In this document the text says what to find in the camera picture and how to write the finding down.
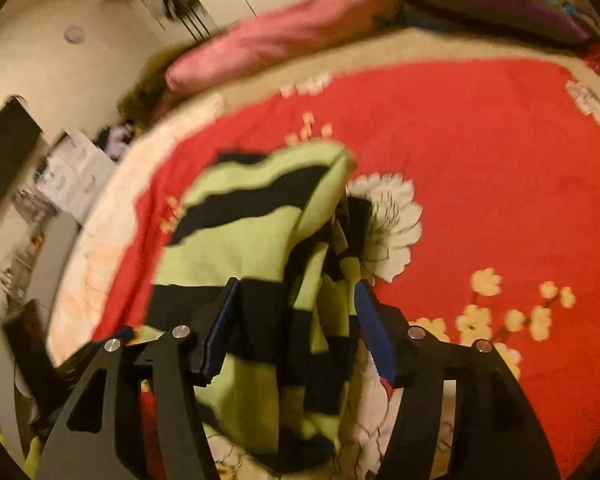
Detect white drawer chest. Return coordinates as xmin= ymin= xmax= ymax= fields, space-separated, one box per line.
xmin=34 ymin=130 xmax=116 ymax=224

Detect round wall clock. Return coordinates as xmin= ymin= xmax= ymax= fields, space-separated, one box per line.
xmin=64 ymin=25 xmax=85 ymax=46

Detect brown fur-trimmed coat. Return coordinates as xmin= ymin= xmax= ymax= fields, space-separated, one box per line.
xmin=117 ymin=42 xmax=199 ymax=129

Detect black monitor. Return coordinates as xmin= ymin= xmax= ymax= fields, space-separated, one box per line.
xmin=0 ymin=96 xmax=42 ymax=201

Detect black and green striped garment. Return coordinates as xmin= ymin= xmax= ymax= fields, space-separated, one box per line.
xmin=145 ymin=141 xmax=370 ymax=474

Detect hanging bags on hooks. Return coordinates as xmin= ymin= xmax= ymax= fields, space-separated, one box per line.
xmin=145 ymin=0 xmax=211 ymax=40

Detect beige bed sheet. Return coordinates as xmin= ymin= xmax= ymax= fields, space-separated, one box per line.
xmin=194 ymin=28 xmax=600 ymax=112

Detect pink quilt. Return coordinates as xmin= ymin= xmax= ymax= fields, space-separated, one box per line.
xmin=166 ymin=0 xmax=400 ymax=96

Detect red floral blanket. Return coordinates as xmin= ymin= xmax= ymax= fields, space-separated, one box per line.
xmin=94 ymin=60 xmax=600 ymax=477

